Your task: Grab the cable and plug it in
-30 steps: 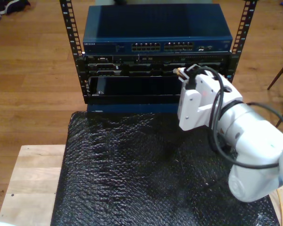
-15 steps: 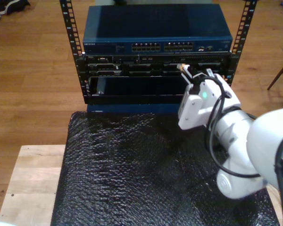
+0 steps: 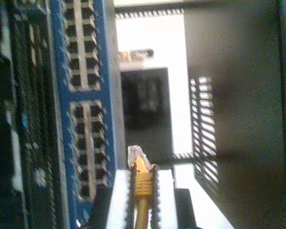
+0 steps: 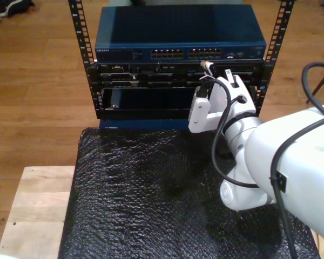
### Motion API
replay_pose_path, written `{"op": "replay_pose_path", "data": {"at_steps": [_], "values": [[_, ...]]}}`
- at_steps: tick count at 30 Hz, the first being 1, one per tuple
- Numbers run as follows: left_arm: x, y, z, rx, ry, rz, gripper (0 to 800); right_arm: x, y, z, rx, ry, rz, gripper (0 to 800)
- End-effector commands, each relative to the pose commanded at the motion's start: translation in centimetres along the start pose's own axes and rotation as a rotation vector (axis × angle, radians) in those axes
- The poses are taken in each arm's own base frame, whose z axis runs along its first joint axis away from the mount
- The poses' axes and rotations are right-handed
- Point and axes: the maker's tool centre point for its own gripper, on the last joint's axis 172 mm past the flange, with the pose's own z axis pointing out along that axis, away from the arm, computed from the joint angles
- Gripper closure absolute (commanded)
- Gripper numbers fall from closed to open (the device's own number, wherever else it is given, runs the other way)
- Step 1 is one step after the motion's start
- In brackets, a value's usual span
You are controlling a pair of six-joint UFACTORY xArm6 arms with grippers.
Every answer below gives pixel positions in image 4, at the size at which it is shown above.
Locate black rack server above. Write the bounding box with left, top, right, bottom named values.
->
left=87, top=62, right=265, bottom=88

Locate black bubble mat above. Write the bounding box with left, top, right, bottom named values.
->
left=57, top=126, right=321, bottom=259

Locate dark shoe white sole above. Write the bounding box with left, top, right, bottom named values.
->
left=0, top=0, right=35, bottom=17

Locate short black cable angled plug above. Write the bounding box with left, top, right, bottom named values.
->
left=223, top=94, right=248, bottom=127

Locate long black cable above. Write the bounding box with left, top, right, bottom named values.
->
left=199, top=62, right=324, bottom=259

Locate blue network switch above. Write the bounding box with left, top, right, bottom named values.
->
left=94, top=4, right=267, bottom=63

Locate black perforated rack post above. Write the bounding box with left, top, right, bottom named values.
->
left=67, top=0, right=103, bottom=120
left=252, top=0, right=297, bottom=114

